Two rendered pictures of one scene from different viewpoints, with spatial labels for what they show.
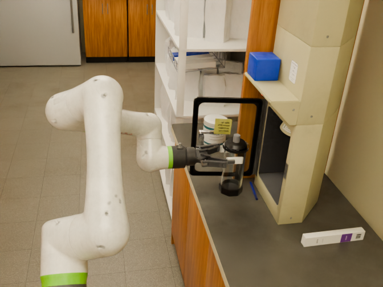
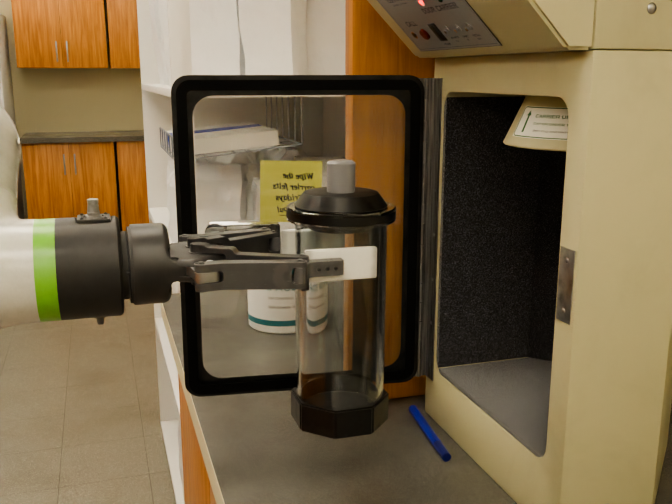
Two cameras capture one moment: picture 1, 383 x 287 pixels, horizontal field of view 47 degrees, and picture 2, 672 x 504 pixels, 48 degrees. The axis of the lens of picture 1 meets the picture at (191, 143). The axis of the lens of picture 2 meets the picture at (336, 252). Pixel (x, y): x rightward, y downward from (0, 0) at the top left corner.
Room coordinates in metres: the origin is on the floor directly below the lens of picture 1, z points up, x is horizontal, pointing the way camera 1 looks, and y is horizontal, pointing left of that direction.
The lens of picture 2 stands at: (0.85, -0.12, 1.39)
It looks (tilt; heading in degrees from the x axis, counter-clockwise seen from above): 13 degrees down; 356
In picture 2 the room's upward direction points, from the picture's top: straight up
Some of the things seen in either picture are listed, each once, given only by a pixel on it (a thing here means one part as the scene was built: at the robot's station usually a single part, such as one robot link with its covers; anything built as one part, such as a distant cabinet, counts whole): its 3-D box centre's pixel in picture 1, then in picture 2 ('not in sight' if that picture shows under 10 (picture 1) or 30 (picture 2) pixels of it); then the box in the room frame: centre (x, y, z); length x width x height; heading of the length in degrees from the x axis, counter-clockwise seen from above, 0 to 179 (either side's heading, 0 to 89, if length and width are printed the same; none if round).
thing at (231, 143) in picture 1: (236, 142); (340, 194); (1.59, -0.18, 1.27); 0.09 x 0.09 x 0.07
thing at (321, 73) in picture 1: (305, 126); (595, 134); (1.68, -0.47, 1.33); 0.32 x 0.25 x 0.77; 13
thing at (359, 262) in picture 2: (234, 160); (340, 264); (1.54, -0.18, 1.22); 0.07 x 0.01 x 0.03; 102
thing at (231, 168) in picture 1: (233, 166); (340, 309); (1.59, -0.18, 1.16); 0.11 x 0.11 x 0.21
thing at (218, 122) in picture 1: (224, 138); (302, 239); (1.78, -0.15, 1.19); 0.30 x 0.01 x 0.40; 96
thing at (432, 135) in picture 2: (259, 139); (428, 234); (1.79, -0.31, 1.19); 0.03 x 0.02 x 0.39; 13
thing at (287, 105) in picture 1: (268, 97); (450, 2); (1.64, -0.30, 1.46); 0.32 x 0.12 x 0.10; 13
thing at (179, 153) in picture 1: (178, 156); (93, 262); (1.54, 0.05, 1.22); 0.09 x 0.06 x 0.12; 13
